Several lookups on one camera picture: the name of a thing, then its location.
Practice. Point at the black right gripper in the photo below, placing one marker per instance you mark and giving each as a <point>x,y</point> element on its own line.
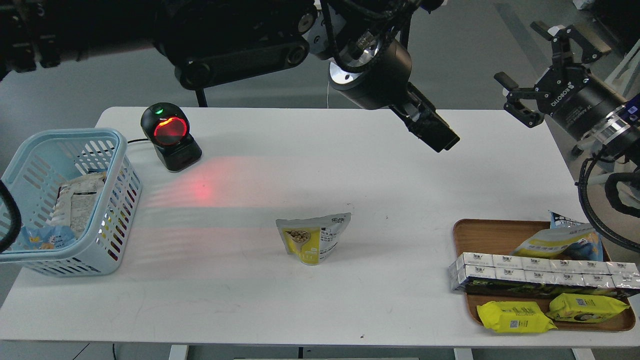
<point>585,107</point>

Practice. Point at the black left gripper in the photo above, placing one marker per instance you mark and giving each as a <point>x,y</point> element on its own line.
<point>386,84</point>

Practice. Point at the yellow white bean snack pouch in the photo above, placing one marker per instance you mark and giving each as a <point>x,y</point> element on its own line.
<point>312,240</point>

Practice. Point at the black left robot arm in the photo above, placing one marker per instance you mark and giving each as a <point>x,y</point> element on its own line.
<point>215,42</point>

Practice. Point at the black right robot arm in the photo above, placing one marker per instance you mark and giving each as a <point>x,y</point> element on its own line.
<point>617,137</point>

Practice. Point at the yellow blue snack pouch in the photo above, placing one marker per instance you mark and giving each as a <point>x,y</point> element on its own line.
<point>566,238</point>

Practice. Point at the yellow snack pack left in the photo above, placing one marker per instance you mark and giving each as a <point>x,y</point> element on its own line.
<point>518,317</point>

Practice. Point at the yellow snack pack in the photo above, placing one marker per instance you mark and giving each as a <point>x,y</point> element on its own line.
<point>518,317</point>
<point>584,308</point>

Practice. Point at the yellow snack pack right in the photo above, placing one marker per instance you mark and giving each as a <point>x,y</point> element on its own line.
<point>584,308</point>

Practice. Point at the light blue plastic basket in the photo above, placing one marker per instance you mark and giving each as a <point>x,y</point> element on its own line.
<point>49,158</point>

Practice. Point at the white snack bag in basket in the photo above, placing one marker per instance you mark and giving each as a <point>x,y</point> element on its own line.
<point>75,202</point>

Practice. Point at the blue snack bag in basket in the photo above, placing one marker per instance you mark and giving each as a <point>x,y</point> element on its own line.
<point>43,238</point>

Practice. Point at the brown wooden tray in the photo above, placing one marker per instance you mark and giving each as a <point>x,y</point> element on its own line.
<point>500,237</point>

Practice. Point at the silver multipack box row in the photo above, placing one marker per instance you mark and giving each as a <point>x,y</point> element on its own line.
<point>486,274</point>

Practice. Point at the black barcode scanner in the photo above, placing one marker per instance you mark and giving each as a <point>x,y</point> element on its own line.
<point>167,127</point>

